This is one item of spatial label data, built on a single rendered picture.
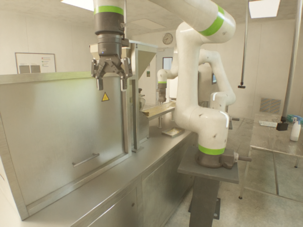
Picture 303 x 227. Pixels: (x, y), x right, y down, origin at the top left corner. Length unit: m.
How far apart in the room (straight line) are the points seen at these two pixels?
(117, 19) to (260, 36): 5.11
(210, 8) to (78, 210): 0.89
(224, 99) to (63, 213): 1.28
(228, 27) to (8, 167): 0.93
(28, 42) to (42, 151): 4.23
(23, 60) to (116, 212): 4.28
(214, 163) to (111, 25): 0.67
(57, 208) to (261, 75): 5.25
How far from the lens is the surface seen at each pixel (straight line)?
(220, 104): 1.44
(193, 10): 0.59
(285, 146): 1.87
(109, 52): 0.54
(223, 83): 1.60
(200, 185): 0.89
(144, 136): 1.37
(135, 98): 1.08
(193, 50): 0.82
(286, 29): 5.55
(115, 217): 0.95
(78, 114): 0.83
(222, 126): 0.75
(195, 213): 1.01
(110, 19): 0.54
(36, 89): 0.73
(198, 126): 0.78
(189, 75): 0.82
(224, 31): 0.72
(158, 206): 1.36
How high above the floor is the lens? 1.34
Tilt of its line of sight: 14 degrees down
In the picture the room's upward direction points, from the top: straight up
